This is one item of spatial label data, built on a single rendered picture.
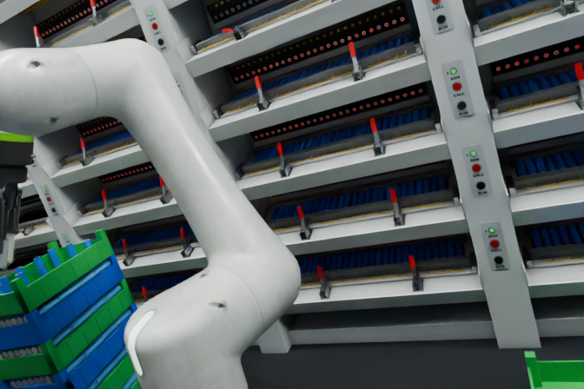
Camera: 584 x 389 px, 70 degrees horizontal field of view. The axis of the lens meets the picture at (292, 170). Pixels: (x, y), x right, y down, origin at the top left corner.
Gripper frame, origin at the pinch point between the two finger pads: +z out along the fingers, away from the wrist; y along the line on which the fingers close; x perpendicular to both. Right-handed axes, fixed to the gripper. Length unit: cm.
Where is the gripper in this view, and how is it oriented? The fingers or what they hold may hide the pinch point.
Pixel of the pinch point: (3, 251)
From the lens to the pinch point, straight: 120.1
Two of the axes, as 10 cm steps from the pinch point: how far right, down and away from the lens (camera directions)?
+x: 9.6, 0.9, 2.8
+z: -1.1, 9.9, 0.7
